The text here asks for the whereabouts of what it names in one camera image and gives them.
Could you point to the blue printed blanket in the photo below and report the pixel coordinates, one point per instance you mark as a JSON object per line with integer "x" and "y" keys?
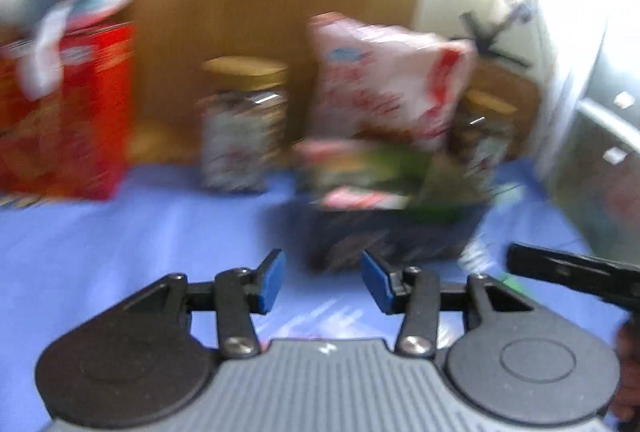
{"x": 150, "y": 242}

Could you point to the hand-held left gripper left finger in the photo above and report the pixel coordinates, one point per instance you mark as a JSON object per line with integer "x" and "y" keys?
{"x": 270, "y": 283}

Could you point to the green snack packet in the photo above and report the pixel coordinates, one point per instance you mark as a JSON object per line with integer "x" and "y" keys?
{"x": 400, "y": 171}

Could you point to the dark cardboard box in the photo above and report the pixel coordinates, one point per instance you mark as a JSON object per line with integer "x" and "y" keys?
{"x": 395, "y": 239}

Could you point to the gold-lidded nut jar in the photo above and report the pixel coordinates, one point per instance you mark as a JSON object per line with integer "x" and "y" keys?
{"x": 242, "y": 126}
{"x": 487, "y": 131}

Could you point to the person's right hand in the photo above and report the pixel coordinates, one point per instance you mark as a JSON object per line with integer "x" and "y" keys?
{"x": 629, "y": 362}

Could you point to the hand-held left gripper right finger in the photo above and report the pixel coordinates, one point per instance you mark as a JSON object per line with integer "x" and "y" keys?
{"x": 378, "y": 283}

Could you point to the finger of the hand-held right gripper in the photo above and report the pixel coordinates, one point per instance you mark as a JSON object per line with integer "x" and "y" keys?
{"x": 560, "y": 269}

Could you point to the grey metal cabinet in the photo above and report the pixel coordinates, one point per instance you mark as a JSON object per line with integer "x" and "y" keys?
{"x": 600, "y": 171}

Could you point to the pink snack bag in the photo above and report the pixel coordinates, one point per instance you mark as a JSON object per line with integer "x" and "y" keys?
{"x": 385, "y": 81}

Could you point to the red gift bag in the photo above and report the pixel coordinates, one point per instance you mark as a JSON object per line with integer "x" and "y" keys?
{"x": 70, "y": 121}

